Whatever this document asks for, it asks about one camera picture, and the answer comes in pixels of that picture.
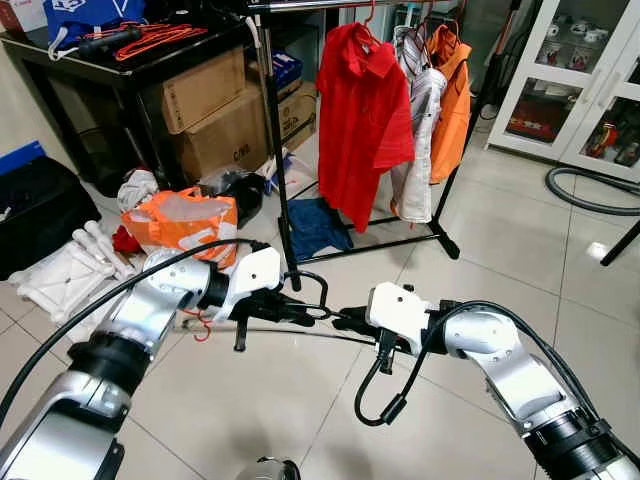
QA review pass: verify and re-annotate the metal clothes rack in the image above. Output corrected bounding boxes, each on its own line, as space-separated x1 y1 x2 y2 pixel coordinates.
245 0 523 293

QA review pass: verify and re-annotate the pale grey cloth bundle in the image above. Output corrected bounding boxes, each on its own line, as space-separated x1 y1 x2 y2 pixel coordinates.
117 168 162 214

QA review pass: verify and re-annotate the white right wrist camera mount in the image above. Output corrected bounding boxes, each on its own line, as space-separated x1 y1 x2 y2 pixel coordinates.
364 283 434 353

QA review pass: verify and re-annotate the black plastic bag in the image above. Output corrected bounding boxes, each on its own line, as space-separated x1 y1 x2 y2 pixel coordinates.
200 168 267 227

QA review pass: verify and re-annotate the plain brown cardboard box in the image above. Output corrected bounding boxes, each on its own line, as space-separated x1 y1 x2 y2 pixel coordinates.
160 45 250 136

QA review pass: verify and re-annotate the white long stick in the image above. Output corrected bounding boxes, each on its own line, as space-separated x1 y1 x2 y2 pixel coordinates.
245 14 264 53

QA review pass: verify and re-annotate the large printed cardboard box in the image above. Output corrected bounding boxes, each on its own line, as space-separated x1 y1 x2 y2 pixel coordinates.
175 85 292 184

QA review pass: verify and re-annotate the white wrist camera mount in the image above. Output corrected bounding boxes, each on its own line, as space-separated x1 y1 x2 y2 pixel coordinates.
222 247 285 323
364 283 434 353

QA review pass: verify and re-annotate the black suitcase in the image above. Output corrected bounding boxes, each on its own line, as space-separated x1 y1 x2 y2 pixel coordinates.
0 155 102 282

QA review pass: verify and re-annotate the white glass door cabinet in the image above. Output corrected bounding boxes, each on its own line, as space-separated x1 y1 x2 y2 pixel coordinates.
487 0 640 185

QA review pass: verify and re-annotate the small red cloth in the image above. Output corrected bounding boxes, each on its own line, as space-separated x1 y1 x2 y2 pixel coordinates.
110 225 142 257

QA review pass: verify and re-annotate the navy cloth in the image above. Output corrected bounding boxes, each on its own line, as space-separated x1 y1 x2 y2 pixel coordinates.
288 197 354 262

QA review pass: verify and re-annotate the grey hose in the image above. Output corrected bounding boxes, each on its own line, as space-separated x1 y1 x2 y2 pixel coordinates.
544 164 640 217

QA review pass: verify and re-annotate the white patterned shirt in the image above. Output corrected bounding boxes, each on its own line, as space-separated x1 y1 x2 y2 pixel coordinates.
390 25 449 224

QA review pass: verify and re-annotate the orange shirt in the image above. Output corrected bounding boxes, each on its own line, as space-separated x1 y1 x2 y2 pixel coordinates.
428 25 474 187

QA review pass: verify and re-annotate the small brown cardboard box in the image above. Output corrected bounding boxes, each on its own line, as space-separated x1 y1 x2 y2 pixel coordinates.
275 80 322 151

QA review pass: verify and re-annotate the blue box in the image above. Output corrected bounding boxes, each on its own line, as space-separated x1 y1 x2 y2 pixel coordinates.
270 52 305 92

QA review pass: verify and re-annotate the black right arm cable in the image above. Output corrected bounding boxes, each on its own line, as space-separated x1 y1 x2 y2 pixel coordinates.
353 298 606 429

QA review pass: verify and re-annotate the blue bag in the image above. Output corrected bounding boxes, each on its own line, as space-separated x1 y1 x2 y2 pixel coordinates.
42 0 149 56

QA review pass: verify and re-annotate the orange plastic bag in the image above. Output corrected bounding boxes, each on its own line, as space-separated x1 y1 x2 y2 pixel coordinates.
122 187 242 272

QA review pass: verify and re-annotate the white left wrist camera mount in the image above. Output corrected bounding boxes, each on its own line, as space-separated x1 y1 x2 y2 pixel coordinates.
222 247 285 323

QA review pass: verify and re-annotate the orange clothes hangers pile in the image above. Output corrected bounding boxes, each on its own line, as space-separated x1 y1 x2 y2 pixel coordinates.
112 22 212 63

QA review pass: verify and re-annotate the red polo shirt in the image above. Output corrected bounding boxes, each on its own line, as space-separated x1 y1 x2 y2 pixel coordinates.
316 22 417 234

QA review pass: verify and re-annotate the black folding table frame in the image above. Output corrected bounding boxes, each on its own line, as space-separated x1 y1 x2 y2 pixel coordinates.
600 220 640 267

